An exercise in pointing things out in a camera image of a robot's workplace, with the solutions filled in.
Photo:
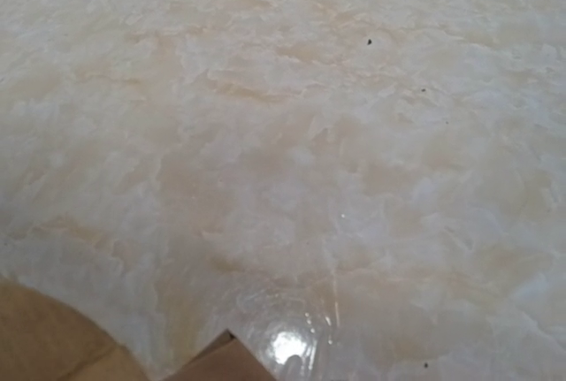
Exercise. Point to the brown cardboard box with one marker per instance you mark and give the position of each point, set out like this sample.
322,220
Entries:
44,339

